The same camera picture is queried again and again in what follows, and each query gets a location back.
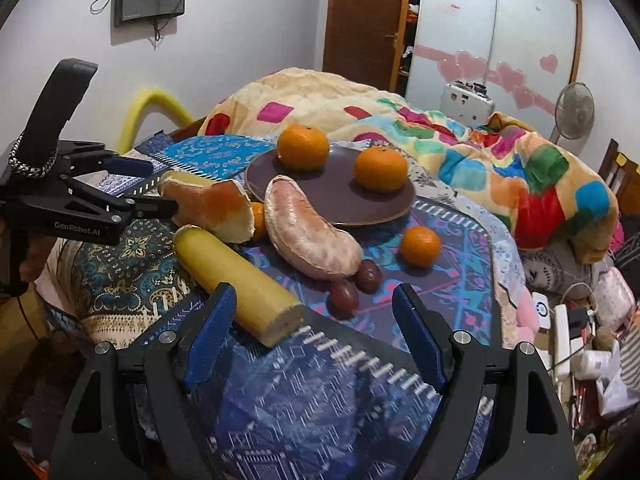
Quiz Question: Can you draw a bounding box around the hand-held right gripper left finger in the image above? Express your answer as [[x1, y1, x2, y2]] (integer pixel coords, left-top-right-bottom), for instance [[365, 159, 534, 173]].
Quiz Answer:
[[47, 282, 238, 480]]

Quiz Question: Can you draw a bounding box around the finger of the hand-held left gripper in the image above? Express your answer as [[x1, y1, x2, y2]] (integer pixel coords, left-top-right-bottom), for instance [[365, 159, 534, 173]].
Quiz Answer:
[[62, 180, 180, 222], [60, 140, 156, 179]]

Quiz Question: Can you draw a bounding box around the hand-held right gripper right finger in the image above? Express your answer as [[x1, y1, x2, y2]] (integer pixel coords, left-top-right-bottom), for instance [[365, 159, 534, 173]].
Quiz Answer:
[[391, 282, 581, 480]]

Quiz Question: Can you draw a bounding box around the pomelo piece with rind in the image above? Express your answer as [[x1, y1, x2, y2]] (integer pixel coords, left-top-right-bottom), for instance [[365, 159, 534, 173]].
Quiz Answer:
[[157, 170, 255, 243]]

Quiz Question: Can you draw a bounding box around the yellow sugarcane piece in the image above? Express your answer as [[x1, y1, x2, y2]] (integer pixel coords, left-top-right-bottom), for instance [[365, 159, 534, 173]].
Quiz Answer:
[[172, 225, 305, 348]]

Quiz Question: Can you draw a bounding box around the dark red plum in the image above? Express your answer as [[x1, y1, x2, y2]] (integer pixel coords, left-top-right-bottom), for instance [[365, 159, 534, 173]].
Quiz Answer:
[[355, 259, 383, 294], [328, 278, 360, 318]]

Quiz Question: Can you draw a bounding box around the peeled pomelo segment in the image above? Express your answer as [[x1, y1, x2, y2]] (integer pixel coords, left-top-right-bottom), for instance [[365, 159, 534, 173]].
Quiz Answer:
[[263, 175, 363, 281]]

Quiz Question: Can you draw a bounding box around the brown round plate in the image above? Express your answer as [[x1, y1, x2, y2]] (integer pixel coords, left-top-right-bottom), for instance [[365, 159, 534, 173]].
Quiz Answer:
[[244, 142, 416, 227]]

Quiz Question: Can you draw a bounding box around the yellow foam tube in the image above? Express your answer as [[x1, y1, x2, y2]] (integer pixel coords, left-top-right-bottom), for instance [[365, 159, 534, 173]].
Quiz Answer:
[[117, 87, 194, 154]]

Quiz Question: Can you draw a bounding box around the blue patterned bedsheet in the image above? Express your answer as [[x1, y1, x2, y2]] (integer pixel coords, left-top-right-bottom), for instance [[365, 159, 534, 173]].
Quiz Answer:
[[40, 132, 526, 480]]

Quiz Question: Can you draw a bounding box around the white power strip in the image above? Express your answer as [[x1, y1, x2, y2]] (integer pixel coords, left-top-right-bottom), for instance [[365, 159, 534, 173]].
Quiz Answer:
[[551, 304, 574, 381]]

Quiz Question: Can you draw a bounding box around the grey cloth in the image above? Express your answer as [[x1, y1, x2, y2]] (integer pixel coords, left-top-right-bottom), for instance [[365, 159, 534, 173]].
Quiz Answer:
[[520, 239, 612, 302]]

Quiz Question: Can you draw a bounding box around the white jar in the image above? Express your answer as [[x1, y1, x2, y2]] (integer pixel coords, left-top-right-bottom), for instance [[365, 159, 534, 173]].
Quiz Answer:
[[575, 349, 614, 382]]

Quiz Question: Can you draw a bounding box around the colourful patchwork blanket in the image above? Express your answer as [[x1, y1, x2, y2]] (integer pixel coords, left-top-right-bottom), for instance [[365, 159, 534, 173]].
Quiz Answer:
[[197, 67, 621, 263]]

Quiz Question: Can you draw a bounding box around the pink quilted bag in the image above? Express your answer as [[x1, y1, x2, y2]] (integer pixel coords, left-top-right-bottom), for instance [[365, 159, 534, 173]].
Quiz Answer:
[[592, 266, 637, 332]]

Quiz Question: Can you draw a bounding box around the small white appliance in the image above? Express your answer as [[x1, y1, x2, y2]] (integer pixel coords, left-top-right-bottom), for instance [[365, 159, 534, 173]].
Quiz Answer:
[[442, 80, 496, 122]]

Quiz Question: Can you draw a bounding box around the wooden headboard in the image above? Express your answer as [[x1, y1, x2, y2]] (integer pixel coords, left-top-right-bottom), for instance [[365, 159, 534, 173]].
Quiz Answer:
[[597, 137, 640, 203]]

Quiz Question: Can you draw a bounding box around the standing fan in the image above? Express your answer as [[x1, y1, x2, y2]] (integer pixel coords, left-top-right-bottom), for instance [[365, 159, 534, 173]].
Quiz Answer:
[[549, 82, 596, 145]]

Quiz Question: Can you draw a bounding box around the brown wooden door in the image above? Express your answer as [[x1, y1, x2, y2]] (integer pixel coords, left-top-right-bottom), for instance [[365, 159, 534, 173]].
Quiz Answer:
[[322, 0, 408, 93]]

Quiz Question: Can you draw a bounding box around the wardrobe with heart stickers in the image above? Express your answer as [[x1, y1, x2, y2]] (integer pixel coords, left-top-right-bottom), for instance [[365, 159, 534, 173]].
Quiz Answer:
[[404, 0, 584, 131]]

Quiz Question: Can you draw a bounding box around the braided wrist cord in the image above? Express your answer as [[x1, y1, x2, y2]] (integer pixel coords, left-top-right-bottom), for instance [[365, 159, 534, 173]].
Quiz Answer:
[[7, 132, 63, 181]]

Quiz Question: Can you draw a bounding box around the black monitor cable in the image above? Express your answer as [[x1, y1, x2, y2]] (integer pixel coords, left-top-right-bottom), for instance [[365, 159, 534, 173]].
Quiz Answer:
[[149, 16, 168, 51]]

